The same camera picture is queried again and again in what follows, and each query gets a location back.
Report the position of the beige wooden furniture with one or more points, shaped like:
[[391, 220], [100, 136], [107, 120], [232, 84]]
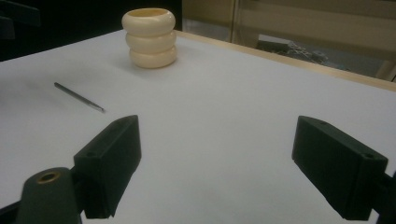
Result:
[[311, 21]]

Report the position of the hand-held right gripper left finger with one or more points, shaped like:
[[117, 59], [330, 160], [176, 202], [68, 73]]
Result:
[[110, 161]]

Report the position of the grey metal pen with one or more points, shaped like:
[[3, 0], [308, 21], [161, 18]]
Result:
[[79, 97]]

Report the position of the dark equipment on floor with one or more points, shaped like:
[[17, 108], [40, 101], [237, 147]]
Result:
[[299, 51]]

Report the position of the cream ribbed pen holder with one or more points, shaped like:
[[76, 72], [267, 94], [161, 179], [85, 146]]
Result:
[[151, 37]]

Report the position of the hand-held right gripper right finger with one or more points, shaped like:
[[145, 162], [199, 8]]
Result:
[[337, 168]]

